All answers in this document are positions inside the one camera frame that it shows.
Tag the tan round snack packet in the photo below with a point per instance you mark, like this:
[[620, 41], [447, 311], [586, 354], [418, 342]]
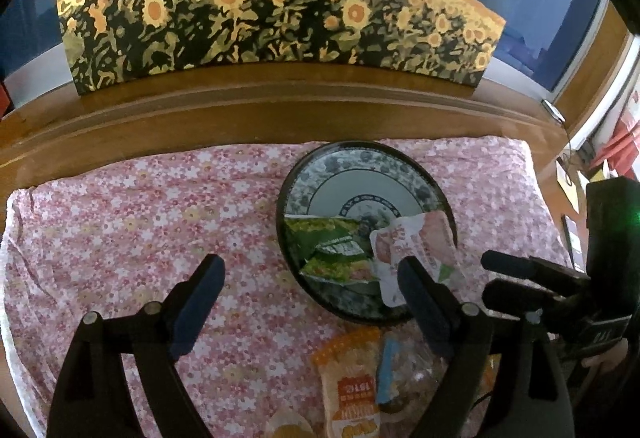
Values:
[[290, 425]]

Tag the red hanging cloth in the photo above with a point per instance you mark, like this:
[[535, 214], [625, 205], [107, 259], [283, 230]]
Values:
[[625, 133]]

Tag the pink white spout pouch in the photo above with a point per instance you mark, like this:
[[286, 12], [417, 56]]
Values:
[[410, 238]]

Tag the small white charger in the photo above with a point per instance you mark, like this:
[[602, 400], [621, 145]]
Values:
[[553, 111]]

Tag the wooden headboard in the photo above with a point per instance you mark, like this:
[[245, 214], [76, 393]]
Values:
[[250, 118]]

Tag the person's right hand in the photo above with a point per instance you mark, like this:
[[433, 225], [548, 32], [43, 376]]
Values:
[[605, 360]]

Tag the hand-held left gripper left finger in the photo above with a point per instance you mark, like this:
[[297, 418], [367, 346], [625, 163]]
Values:
[[200, 303]]

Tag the round patterned plate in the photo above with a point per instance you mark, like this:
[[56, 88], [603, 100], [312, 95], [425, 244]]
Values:
[[345, 183]]

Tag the green snack packet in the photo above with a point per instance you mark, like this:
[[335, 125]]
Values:
[[330, 245]]

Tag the orange snack packet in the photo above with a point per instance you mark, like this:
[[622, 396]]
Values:
[[347, 383]]

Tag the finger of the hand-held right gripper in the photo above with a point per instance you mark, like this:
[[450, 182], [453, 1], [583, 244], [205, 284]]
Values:
[[525, 269], [520, 298]]

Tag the pink floral bedsheet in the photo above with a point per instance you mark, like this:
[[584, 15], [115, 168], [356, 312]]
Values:
[[125, 228]]

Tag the sunflower field painting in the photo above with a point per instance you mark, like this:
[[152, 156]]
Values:
[[260, 8]]

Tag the clear packet with blue strip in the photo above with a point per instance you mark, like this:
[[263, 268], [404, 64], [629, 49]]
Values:
[[387, 368]]

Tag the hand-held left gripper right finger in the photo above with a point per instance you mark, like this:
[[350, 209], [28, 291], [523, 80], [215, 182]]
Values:
[[416, 305]]

